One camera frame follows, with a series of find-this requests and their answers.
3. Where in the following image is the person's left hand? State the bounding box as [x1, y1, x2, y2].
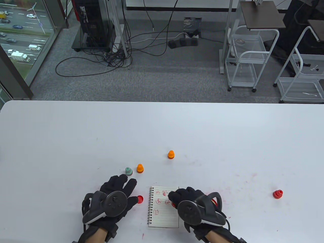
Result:
[86, 175, 139, 240]

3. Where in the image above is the person's right hand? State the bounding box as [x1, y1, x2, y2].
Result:
[168, 187, 229, 239]

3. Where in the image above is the spiral lined notebook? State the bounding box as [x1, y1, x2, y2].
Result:
[147, 186, 179, 228]

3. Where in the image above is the person's right forearm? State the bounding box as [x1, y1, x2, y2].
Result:
[205, 229, 247, 243]

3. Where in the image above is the person's left forearm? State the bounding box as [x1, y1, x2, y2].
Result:
[78, 227, 109, 243]

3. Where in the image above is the black foot pedal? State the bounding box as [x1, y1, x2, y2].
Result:
[167, 37, 199, 49]

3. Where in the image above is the black computer tower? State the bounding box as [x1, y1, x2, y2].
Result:
[72, 0, 112, 53]

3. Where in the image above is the large glass window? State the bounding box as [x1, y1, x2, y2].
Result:
[0, 0, 69, 100]

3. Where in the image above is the brown side table top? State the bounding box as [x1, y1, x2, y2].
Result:
[307, 19, 324, 42]
[240, 1, 287, 31]

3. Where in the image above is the aluminium frame post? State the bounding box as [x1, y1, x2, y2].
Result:
[109, 0, 132, 70]
[219, 0, 240, 74]

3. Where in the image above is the black cable tangle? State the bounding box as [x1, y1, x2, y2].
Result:
[82, 0, 179, 69]

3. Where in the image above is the white wire utility cart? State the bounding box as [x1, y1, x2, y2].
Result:
[273, 25, 324, 104]
[225, 25, 280, 92]

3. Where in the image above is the black floor cable loop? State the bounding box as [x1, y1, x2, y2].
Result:
[55, 56, 132, 77]

